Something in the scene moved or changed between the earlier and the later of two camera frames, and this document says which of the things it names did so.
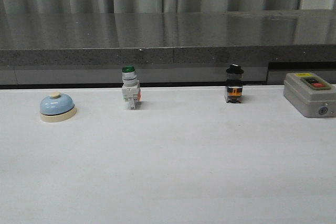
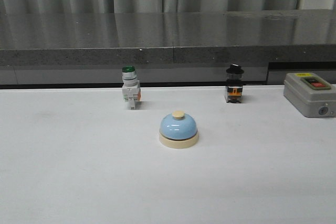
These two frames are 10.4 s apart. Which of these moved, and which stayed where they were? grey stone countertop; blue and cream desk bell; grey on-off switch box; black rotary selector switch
Moved: blue and cream desk bell
Stayed: black rotary selector switch; grey stone countertop; grey on-off switch box
